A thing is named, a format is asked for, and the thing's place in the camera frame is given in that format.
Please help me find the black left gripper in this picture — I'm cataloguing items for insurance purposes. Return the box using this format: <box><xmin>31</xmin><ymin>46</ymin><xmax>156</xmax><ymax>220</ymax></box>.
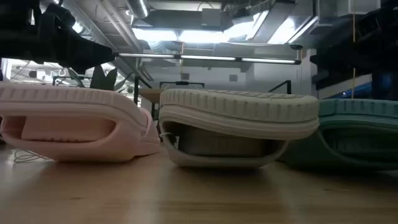
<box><xmin>30</xmin><ymin>2</ymin><xmax>116</xmax><ymax>75</ymax></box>

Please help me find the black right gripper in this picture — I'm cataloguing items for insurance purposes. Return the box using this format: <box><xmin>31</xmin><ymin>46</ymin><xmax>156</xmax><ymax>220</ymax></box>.
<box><xmin>310</xmin><ymin>6</ymin><xmax>398</xmax><ymax>75</ymax></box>

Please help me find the pink rubber slide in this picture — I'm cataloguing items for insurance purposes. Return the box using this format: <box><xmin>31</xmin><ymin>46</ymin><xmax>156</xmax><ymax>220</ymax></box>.
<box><xmin>0</xmin><ymin>82</ymin><xmax>161</xmax><ymax>163</ymax></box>

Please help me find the green rubber slide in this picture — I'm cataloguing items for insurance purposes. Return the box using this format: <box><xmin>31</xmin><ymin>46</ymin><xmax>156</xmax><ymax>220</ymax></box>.
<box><xmin>279</xmin><ymin>98</ymin><xmax>398</xmax><ymax>172</ymax></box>

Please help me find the gray rubber slide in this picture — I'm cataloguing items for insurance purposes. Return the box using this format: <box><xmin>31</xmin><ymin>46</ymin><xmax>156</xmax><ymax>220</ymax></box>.
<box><xmin>158</xmin><ymin>88</ymin><xmax>320</xmax><ymax>169</ymax></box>

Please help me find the LED light bar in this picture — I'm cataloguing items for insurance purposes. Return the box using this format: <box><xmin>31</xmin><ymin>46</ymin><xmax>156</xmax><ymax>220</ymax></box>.
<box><xmin>116</xmin><ymin>52</ymin><xmax>302</xmax><ymax>65</ymax></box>

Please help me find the thin white string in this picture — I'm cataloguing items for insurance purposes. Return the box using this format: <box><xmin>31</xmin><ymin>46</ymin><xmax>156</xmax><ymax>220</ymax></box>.
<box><xmin>13</xmin><ymin>149</ymin><xmax>51</xmax><ymax>164</ymax></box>

